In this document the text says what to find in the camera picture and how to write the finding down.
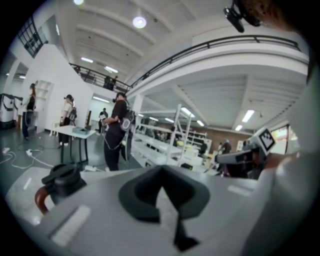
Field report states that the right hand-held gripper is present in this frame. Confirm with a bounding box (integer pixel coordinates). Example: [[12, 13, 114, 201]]
[[216, 126, 276, 180]]

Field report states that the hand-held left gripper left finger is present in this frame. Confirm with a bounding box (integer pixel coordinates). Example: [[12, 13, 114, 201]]
[[118, 164, 163, 223]]

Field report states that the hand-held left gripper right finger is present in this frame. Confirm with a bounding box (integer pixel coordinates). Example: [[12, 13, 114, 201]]
[[162, 164, 210, 252]]

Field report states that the person's right forearm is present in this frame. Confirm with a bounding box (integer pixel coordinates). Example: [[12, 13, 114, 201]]
[[264, 151, 293, 172]]

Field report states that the person's white shirt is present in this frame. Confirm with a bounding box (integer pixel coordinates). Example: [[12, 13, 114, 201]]
[[246, 72, 320, 256]]

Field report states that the black backpack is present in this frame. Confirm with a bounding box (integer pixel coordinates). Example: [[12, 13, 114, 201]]
[[119, 109, 136, 133]]

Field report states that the white shelving rack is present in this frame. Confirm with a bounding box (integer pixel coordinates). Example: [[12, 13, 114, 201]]
[[132, 103, 201, 169]]

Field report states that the white table with black legs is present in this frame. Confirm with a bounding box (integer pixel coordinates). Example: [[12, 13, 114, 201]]
[[54, 124, 98, 166]]

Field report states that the long curved black railing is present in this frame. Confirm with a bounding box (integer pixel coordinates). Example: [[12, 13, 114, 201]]
[[128, 35, 302, 88]]

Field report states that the person's head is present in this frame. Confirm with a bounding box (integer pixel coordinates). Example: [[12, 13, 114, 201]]
[[239, 0, 301, 32]]

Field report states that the black balcony railing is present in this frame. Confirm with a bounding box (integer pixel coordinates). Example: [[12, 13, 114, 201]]
[[69, 62, 131, 94]]

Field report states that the white machine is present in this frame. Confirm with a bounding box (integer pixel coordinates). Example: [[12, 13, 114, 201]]
[[12, 96, 24, 126], [0, 93, 15, 130]]

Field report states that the dark jug with brown handle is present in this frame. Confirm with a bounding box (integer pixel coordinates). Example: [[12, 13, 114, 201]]
[[34, 163, 88, 216]]

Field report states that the white floor cable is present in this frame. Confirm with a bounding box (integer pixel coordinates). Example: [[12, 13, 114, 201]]
[[0, 149, 55, 170]]

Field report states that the black head-mounted camera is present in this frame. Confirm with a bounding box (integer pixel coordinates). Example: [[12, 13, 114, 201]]
[[223, 0, 262, 34]]

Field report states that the white wall shelf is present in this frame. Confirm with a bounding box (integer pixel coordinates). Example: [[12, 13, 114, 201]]
[[35, 79, 55, 134]]

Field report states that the black grid window frame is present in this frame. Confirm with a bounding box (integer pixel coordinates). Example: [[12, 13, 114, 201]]
[[16, 16, 49, 59]]

